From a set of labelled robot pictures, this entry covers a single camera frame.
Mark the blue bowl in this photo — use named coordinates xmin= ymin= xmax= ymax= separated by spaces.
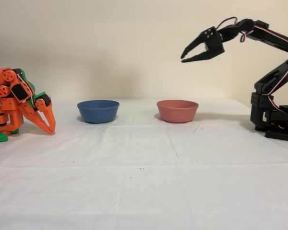
xmin=76 ymin=100 xmax=120 ymax=124

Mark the pink bowl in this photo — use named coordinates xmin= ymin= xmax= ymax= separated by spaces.
xmin=156 ymin=100 xmax=199 ymax=124

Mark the white tablecloth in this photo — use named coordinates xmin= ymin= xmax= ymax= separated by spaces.
xmin=0 ymin=97 xmax=288 ymax=230

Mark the orange arm servo cable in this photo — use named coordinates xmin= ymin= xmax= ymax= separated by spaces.
xmin=14 ymin=70 xmax=38 ymax=111

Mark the black gripper servo cable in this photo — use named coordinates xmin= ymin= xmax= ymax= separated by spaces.
xmin=215 ymin=16 xmax=238 ymax=31

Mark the black arm servo cable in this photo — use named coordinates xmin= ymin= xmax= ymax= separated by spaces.
xmin=240 ymin=23 xmax=288 ymax=131

